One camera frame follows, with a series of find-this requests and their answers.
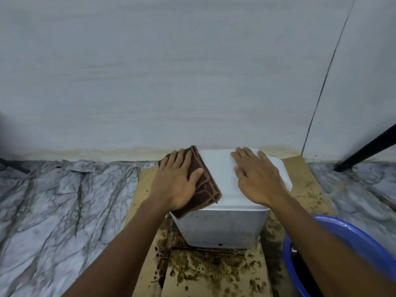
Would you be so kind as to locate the white plastic bin lid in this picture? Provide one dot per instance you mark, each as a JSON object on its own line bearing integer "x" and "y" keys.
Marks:
{"x": 222, "y": 179}

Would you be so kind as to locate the person's left thumb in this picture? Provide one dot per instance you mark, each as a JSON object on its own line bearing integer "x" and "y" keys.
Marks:
{"x": 195, "y": 177}

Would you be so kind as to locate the stained brown cardboard sheet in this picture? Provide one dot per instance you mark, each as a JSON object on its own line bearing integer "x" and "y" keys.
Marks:
{"x": 216, "y": 272}

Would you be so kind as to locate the thin black rod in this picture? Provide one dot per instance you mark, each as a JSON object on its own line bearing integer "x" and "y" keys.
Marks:
{"x": 14, "y": 167}

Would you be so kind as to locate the person's right thumb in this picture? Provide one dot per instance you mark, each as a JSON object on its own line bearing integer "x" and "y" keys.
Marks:
{"x": 239, "y": 174}

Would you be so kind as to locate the person's right forearm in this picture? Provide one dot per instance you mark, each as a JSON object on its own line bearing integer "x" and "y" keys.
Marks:
{"x": 324, "y": 253}

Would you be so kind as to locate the person's left middle finger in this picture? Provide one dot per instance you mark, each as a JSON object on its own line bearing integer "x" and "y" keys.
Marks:
{"x": 178, "y": 159}

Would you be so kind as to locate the blue plastic basin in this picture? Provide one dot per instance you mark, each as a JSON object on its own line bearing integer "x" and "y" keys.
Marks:
{"x": 362, "y": 241}

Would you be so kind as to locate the person's left little finger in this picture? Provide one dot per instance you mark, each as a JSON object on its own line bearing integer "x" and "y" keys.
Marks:
{"x": 163, "y": 165}

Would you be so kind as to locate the person's right middle finger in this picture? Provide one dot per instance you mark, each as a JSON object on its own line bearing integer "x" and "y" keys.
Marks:
{"x": 246, "y": 156}

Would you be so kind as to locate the person's right hand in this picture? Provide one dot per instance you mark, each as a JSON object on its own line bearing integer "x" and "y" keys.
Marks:
{"x": 260, "y": 182}

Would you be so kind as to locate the brown patterned cleaning cloth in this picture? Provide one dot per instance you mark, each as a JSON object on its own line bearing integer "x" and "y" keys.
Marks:
{"x": 205, "y": 188}

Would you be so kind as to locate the black metal leg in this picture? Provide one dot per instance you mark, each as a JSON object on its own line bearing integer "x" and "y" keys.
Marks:
{"x": 365, "y": 150}

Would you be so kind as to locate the person's left hand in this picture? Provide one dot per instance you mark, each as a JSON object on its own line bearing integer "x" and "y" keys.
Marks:
{"x": 173, "y": 188}

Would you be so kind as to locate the white plastic bin body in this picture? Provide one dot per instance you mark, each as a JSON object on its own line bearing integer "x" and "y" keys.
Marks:
{"x": 222, "y": 227}

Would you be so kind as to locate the person's left forearm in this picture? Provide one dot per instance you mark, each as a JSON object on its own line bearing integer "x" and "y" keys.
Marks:
{"x": 123, "y": 253}

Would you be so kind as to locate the person's right little finger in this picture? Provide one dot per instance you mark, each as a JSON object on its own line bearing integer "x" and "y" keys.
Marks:
{"x": 265, "y": 159}

